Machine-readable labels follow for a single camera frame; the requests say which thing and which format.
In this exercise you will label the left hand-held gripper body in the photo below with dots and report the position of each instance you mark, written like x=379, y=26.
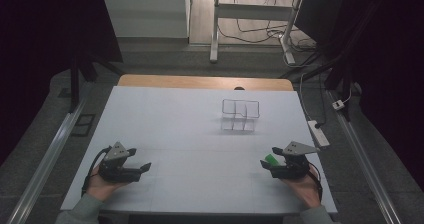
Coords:
x=115, y=165

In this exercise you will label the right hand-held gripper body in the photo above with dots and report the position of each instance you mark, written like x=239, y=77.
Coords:
x=293, y=162

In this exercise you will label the small green block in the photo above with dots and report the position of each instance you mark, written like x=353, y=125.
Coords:
x=271, y=159

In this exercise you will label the clear plastic divided box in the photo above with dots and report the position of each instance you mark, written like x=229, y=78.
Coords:
x=240, y=114

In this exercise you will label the person's left hand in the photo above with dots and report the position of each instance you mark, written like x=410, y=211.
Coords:
x=101, y=187

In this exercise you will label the person's right hand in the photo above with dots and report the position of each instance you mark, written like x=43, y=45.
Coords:
x=304, y=190

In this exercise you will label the white power strip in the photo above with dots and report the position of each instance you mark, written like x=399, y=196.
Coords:
x=318, y=133

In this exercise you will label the small white adapter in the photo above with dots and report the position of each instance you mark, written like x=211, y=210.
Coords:
x=338, y=105

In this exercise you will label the white cabinet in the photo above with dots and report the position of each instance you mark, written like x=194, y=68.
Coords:
x=145, y=13

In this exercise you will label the aluminium rail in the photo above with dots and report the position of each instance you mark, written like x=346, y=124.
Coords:
x=45, y=165
x=365, y=165

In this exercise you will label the white desk frame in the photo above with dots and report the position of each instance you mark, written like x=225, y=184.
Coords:
x=250, y=12

